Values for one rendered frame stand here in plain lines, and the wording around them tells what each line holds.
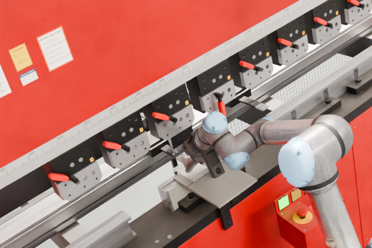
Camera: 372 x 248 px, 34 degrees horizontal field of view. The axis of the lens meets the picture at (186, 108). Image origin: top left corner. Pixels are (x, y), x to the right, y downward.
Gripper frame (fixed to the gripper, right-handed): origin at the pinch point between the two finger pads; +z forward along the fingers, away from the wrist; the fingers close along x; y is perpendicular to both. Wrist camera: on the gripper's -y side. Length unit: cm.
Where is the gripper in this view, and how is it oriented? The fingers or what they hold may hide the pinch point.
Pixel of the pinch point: (195, 168)
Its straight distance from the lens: 225.7
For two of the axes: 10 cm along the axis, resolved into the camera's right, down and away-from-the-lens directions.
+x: -7.7, 4.6, -4.4
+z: -2.1, 4.7, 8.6
